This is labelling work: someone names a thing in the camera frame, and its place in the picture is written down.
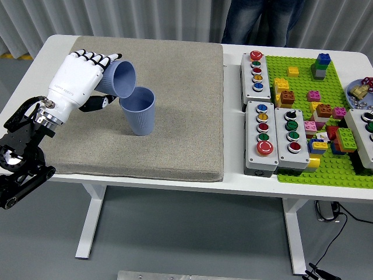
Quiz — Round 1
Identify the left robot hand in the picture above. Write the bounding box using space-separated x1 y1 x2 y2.
43 50 123 123

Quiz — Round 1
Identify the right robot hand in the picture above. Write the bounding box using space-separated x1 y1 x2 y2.
304 262 340 280

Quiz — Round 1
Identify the blue ribbed plastic cup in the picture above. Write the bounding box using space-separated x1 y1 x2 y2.
94 59 137 99
118 86 156 137

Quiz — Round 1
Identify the white table leg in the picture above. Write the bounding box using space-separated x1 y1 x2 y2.
281 198 307 275
75 182 107 260

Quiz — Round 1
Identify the power adapter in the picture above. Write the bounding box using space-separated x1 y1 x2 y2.
314 200 340 222

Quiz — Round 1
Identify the white curtain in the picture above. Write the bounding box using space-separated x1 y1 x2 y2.
0 0 373 56

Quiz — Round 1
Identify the grey-brown fabric mat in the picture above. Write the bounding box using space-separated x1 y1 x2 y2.
39 35 225 183

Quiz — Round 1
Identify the yellow round brick stack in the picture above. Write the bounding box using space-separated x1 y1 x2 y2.
305 154 321 176

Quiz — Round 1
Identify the grey box, black knob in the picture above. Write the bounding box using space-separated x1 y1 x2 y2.
274 107 311 176

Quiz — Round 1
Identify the blue and yellow brick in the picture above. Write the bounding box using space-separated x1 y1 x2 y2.
308 138 328 155

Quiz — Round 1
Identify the green brick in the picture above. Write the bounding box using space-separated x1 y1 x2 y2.
335 127 358 151

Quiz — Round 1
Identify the red brick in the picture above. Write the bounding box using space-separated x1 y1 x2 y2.
325 125 340 142

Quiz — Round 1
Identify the grey button box, black base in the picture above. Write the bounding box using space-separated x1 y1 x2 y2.
343 108 373 170

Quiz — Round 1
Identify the grey box, large red mushroom button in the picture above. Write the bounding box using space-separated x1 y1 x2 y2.
243 100 279 177

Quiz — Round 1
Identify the brown brick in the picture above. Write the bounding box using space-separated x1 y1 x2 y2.
315 103 333 118
279 90 296 105

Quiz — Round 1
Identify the person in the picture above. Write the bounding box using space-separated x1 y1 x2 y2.
221 0 305 47

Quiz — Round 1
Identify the grey box, round red top button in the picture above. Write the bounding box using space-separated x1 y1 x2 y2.
240 51 272 105

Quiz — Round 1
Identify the brass fitting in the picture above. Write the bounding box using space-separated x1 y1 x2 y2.
349 84 368 99

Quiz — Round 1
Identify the blue plate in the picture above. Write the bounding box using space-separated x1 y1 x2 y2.
346 79 373 109

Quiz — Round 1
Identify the blue green grey brick tower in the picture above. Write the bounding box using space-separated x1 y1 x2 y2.
310 52 332 80

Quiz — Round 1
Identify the green brick baseplate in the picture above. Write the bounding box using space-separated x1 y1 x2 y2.
265 54 373 190

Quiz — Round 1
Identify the black cable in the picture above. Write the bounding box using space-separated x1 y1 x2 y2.
336 201 373 225
311 212 349 268

